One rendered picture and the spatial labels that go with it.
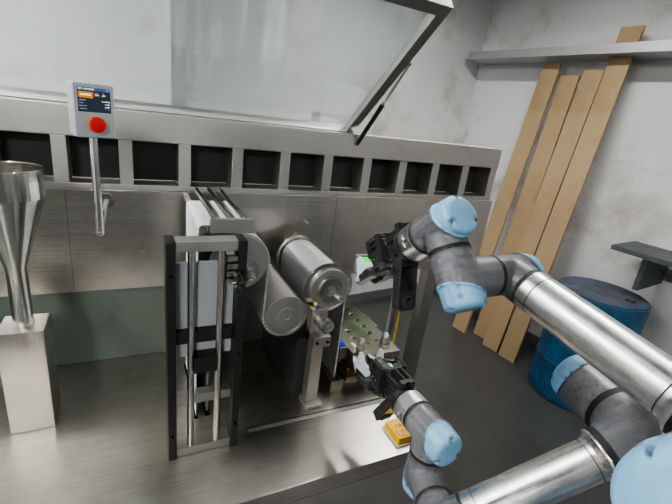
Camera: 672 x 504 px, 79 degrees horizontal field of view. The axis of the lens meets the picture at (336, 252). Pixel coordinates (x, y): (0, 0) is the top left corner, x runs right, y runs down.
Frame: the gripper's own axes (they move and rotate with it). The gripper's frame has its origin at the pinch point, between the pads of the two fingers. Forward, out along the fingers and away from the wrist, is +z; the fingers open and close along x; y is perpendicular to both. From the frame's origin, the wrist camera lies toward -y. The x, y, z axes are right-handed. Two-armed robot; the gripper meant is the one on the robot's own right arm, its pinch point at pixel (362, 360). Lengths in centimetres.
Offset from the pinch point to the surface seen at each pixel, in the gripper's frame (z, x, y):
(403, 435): -12.7, -8.3, -16.5
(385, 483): -13.2, -5.2, -31.7
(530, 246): 126, -225, -18
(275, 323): 13.7, 20.8, 6.5
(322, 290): 11.5, 8.9, 16.4
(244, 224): 10.6, 31.4, 35.5
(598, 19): 148, -256, 151
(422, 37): 15, -12, 83
